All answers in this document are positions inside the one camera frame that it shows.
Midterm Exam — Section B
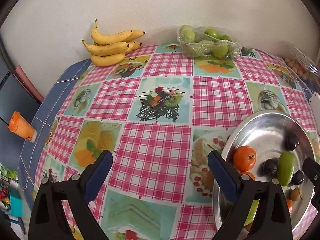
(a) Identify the blue cloth under tablecloth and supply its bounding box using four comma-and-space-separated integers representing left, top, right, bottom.
18, 59, 91, 209

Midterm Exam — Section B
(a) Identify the white rectangular box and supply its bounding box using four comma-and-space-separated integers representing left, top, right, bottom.
309, 93, 320, 125

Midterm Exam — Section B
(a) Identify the plastic tray of green fruits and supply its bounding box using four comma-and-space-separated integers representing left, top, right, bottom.
176, 24, 242, 59

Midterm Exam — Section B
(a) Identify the dark cherry front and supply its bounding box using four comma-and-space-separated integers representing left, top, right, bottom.
286, 134, 300, 151

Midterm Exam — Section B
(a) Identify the silver metal bowl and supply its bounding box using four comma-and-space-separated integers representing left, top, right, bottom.
221, 110, 318, 239

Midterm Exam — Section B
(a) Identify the brown longan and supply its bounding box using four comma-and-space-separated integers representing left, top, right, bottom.
290, 187, 302, 202

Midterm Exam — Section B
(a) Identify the yellow banana bunch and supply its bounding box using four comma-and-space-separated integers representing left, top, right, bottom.
81, 19, 145, 67

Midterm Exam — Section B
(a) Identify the dark cherry back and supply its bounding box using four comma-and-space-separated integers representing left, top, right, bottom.
292, 170, 304, 185

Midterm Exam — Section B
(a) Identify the pale green mango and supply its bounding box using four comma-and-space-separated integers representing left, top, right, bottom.
244, 199, 259, 226

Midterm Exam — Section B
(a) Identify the medium orange tangerine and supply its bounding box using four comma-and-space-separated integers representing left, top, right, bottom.
240, 171, 255, 181

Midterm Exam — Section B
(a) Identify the clear bag of longans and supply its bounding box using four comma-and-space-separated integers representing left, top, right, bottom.
283, 42, 319, 87

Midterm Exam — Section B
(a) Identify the pink checkered tablecloth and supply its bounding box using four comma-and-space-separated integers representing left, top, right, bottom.
33, 43, 319, 239

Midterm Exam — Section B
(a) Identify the orange plastic cup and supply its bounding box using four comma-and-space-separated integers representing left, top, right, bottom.
8, 111, 37, 142

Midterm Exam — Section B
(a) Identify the dark cherry with stem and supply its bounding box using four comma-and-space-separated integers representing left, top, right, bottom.
262, 159, 278, 176

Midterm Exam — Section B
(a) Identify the dark green mango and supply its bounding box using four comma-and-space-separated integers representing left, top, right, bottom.
277, 152, 296, 186

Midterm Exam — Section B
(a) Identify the small orange tangerine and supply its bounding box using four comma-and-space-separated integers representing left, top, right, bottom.
286, 199, 293, 215

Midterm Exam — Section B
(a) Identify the large orange tangerine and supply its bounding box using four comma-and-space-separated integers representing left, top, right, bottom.
233, 145, 257, 172

